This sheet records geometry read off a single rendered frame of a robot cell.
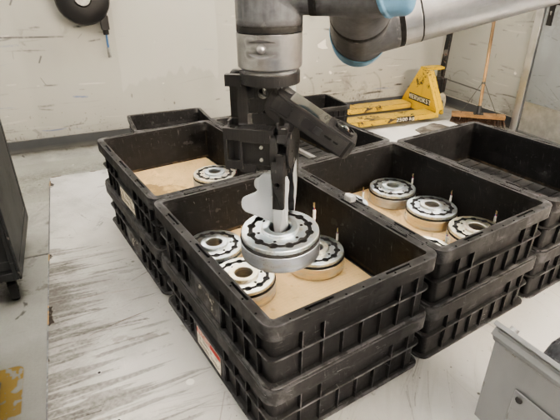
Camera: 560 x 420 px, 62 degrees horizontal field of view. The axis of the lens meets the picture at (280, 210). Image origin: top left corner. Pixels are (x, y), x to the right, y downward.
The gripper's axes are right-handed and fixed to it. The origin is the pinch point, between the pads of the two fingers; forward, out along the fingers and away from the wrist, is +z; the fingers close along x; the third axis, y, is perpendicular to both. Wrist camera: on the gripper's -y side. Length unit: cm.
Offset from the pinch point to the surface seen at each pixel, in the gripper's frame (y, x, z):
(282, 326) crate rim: -2.1, 13.2, 6.6
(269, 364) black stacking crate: -0.3, 12.6, 13.8
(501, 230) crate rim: -31.5, -16.8, 7.2
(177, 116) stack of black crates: 100, -180, 43
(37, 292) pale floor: 133, -86, 99
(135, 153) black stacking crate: 49, -46, 11
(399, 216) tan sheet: -16.6, -36.4, 16.7
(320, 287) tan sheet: -3.8, -8.2, 16.5
